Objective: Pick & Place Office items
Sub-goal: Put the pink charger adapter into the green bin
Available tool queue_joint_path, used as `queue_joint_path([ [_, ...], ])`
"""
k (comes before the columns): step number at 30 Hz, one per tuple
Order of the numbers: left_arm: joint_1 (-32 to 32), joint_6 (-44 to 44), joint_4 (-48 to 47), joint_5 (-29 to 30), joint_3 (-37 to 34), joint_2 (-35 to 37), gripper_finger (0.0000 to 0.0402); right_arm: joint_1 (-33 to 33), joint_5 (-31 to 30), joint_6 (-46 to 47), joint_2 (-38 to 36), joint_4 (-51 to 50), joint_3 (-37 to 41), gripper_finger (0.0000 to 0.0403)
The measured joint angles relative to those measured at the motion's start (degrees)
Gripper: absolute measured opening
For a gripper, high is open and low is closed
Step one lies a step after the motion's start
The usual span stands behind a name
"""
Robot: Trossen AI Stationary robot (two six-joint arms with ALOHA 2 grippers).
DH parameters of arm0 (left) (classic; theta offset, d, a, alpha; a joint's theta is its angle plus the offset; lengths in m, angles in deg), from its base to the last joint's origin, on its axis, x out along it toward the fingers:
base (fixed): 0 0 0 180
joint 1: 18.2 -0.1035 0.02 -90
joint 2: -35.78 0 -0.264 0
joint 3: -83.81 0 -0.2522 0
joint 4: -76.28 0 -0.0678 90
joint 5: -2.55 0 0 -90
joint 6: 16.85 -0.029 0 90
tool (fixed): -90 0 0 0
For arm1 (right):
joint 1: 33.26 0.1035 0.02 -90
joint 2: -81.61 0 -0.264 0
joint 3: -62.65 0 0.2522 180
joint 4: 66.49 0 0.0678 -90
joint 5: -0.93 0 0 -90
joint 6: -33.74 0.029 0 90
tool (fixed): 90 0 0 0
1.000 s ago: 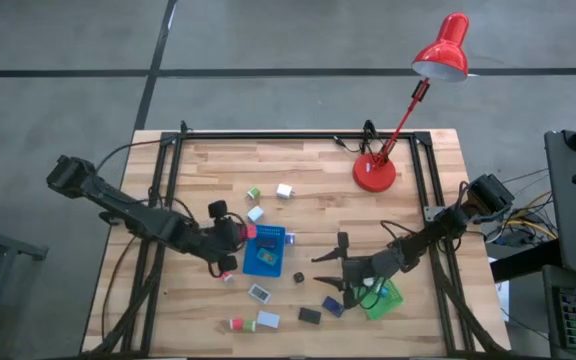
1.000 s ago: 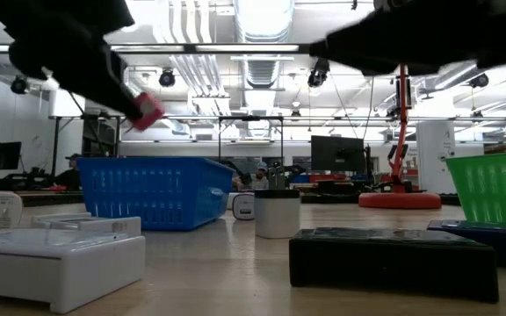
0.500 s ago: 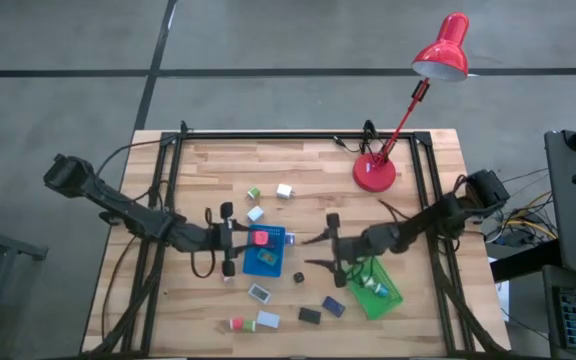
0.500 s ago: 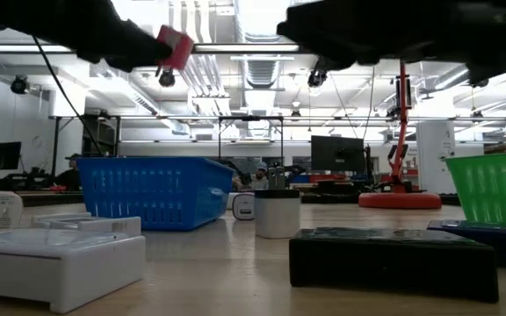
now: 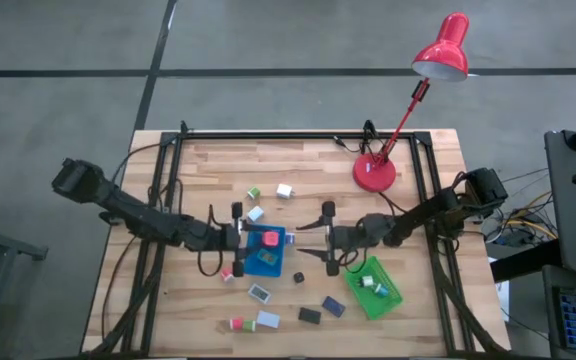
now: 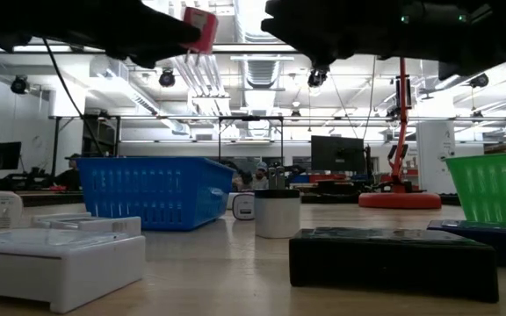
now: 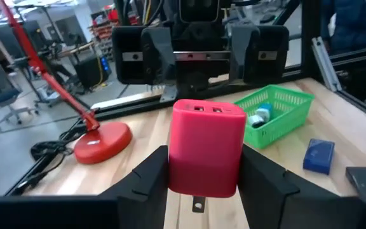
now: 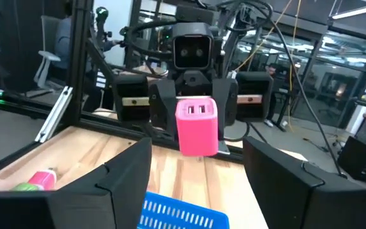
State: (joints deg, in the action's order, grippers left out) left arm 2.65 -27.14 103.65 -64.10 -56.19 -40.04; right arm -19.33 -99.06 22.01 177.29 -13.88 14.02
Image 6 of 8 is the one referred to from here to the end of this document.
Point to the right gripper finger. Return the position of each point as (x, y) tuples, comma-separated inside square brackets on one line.
[(305, 26)]

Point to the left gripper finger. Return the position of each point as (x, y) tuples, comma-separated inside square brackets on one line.
[(161, 35)]

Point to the pink small block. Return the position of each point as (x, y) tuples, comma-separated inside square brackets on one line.
[(202, 28)]

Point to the white charger with black top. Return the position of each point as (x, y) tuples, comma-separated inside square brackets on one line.
[(277, 217)]

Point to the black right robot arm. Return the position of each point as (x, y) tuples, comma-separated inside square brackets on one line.
[(490, 35)]

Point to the black ceiling spotlight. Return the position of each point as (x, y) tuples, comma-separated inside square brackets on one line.
[(479, 80), (316, 78), (19, 84), (166, 78)]

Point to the black storage shelf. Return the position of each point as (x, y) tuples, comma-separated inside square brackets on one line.
[(99, 136)]

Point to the white square pillar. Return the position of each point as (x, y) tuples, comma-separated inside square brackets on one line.
[(435, 149)]

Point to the large black monitor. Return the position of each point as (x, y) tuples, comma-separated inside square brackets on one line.
[(336, 153)]

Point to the small black monitor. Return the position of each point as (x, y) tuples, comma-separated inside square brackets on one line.
[(6, 155)]

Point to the person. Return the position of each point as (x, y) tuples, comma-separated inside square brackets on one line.
[(70, 177), (260, 180)]

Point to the blue plastic basket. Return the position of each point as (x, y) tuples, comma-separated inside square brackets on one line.
[(147, 193)]

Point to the red desk lamp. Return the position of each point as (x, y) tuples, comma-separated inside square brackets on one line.
[(400, 201)]

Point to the green plastic basket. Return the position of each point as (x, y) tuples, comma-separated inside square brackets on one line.
[(490, 188)]

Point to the white power bank with screen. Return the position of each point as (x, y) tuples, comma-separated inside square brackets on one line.
[(86, 224)]

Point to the black power bank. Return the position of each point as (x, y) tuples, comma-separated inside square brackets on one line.
[(389, 267)]

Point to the black metal frame stand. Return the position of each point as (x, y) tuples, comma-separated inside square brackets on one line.
[(250, 118)]

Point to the black aluminium rig frame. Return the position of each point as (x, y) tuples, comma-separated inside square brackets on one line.
[(332, 198)]

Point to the purple white wall charger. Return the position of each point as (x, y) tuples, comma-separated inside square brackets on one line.
[(243, 206)]

